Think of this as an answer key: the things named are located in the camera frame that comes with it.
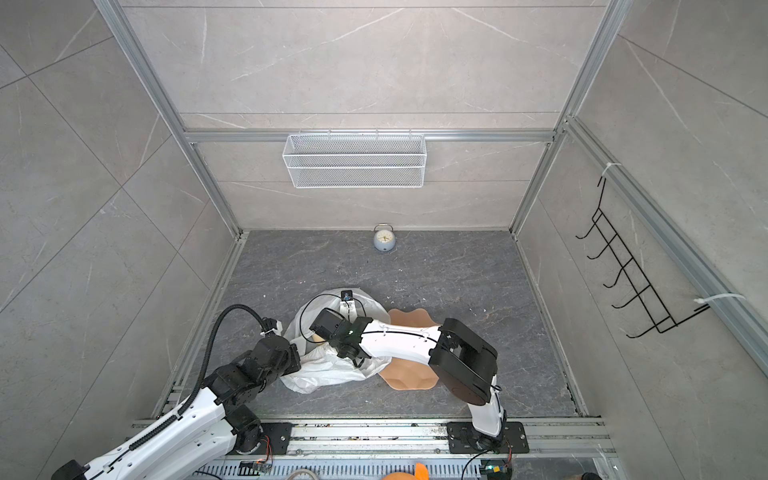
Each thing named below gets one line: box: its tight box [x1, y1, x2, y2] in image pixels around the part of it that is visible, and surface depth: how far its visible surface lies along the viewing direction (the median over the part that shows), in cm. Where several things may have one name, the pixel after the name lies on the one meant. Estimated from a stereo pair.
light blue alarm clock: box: [373, 222, 396, 252], surface depth 116 cm
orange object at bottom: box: [382, 463, 429, 480], surface depth 67 cm
